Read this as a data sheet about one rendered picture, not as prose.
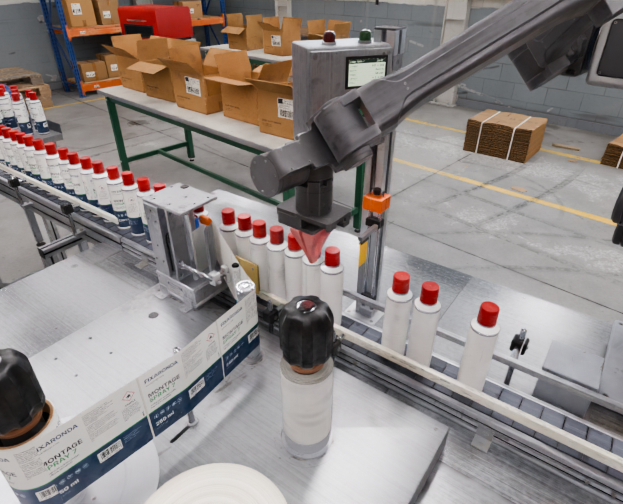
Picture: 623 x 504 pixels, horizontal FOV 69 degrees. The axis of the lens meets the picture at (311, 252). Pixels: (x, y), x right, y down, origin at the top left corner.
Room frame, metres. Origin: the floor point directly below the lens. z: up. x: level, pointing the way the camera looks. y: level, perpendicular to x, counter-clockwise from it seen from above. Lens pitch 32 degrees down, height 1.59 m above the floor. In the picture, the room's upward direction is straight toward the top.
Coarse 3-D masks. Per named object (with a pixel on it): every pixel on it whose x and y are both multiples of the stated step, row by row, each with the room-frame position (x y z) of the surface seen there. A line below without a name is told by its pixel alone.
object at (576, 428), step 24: (144, 240) 1.20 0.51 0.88; (336, 336) 0.77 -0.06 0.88; (384, 360) 0.69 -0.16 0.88; (432, 360) 0.69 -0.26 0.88; (432, 384) 0.63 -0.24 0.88; (480, 408) 0.57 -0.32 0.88; (528, 408) 0.57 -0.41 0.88; (528, 432) 0.52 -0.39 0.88; (576, 432) 0.52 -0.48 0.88; (600, 432) 0.52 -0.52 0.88; (576, 456) 0.47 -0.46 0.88
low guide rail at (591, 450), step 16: (352, 336) 0.73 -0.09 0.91; (384, 352) 0.69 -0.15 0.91; (416, 368) 0.64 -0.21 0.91; (448, 384) 0.60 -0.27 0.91; (464, 384) 0.60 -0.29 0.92; (480, 400) 0.57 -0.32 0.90; (496, 400) 0.56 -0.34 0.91; (512, 416) 0.53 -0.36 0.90; (528, 416) 0.52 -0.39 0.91; (544, 432) 0.50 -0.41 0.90; (560, 432) 0.49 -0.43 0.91; (576, 448) 0.47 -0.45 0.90; (592, 448) 0.46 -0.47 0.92; (608, 464) 0.44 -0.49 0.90
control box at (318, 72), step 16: (304, 48) 0.86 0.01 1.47; (320, 48) 0.85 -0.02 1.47; (336, 48) 0.86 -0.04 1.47; (352, 48) 0.87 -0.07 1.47; (368, 48) 0.88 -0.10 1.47; (384, 48) 0.89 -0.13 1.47; (304, 64) 0.86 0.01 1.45; (320, 64) 0.85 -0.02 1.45; (336, 64) 0.86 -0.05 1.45; (304, 80) 0.86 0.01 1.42; (320, 80) 0.85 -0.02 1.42; (336, 80) 0.86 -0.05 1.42; (304, 96) 0.86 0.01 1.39; (320, 96) 0.85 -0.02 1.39; (336, 96) 0.86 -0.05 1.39; (304, 112) 0.86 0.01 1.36; (304, 128) 0.86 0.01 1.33
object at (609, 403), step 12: (360, 300) 0.81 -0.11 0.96; (372, 300) 0.80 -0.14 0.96; (384, 312) 0.77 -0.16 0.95; (444, 336) 0.69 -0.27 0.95; (456, 336) 0.68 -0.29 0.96; (504, 360) 0.62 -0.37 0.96; (516, 360) 0.61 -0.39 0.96; (528, 372) 0.59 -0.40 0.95; (540, 372) 0.58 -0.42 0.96; (552, 384) 0.57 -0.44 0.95; (564, 384) 0.56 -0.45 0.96; (576, 384) 0.56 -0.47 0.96; (588, 396) 0.53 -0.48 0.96; (600, 396) 0.53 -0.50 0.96; (612, 408) 0.51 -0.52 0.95
